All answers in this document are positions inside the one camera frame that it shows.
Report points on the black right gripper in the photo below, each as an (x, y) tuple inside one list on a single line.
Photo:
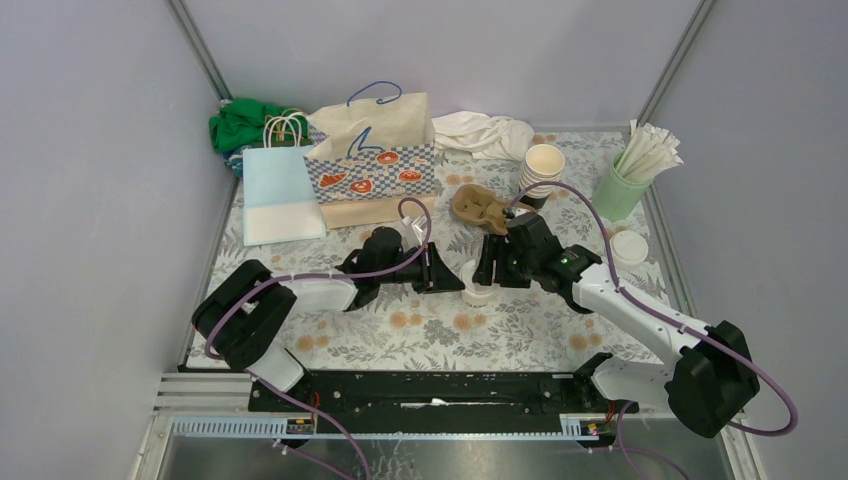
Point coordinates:
[(496, 247)]

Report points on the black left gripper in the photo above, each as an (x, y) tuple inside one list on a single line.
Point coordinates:
[(441, 277)]

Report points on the white paper coffee cup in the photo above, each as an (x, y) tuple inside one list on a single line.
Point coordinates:
[(489, 292)]

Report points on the stack of black paper cups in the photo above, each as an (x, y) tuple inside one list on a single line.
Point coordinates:
[(541, 163)]

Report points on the blue checkered paper bag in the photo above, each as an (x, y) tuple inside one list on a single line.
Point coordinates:
[(370, 153)]

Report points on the white coffee lid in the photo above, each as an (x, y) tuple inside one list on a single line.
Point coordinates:
[(466, 276)]

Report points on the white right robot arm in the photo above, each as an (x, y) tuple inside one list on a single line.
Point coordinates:
[(702, 377)]

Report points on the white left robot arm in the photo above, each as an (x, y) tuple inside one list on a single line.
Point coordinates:
[(242, 317)]

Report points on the floral tablecloth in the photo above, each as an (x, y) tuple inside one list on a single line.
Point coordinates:
[(515, 330)]

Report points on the stack of brown cup carriers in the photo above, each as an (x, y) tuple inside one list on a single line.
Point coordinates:
[(478, 206)]

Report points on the white cloth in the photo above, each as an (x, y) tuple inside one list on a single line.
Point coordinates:
[(484, 137)]

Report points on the stack of white lids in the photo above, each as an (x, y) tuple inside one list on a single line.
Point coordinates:
[(629, 250)]

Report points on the green straw holder cup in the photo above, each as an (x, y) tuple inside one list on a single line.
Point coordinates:
[(615, 197)]

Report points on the light blue paper bag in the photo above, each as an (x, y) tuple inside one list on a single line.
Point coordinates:
[(279, 202)]

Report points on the bundle of white wrapped straws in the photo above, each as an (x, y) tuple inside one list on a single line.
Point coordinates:
[(650, 151)]

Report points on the green cloth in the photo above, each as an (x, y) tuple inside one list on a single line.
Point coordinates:
[(242, 121)]

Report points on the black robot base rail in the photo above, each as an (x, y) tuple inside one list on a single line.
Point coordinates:
[(441, 403)]

